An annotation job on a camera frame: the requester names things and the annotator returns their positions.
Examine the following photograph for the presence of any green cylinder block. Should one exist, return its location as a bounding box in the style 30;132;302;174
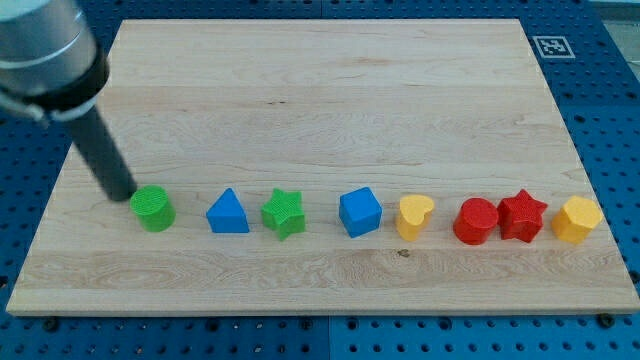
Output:
130;185;176;232

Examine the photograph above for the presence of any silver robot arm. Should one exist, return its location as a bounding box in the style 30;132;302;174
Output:
1;0;109;122

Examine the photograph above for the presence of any wooden board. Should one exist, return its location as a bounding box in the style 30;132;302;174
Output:
6;19;639;317

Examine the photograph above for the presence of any green star block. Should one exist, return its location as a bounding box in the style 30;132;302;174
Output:
261;188;306;241

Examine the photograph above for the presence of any blue cube block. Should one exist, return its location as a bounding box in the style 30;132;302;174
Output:
339;187;383;238

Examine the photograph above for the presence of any yellow heart block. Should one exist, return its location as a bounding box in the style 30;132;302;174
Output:
395;194;435;242

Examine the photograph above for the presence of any blue triangle block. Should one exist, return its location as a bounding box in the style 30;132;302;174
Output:
206;188;250;233

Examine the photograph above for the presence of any red cylinder block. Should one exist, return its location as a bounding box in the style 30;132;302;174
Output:
453;197;499;245

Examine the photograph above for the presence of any red star block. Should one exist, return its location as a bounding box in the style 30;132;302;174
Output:
497;189;548;243

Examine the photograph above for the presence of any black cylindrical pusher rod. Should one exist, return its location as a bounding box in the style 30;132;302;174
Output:
63;107;137;202

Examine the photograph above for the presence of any yellow hexagon block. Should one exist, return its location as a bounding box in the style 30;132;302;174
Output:
551;196;604;244

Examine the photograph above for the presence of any white fiducial marker tag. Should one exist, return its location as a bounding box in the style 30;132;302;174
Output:
533;35;575;59

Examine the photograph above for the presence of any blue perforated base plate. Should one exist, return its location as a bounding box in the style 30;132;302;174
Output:
1;0;639;359

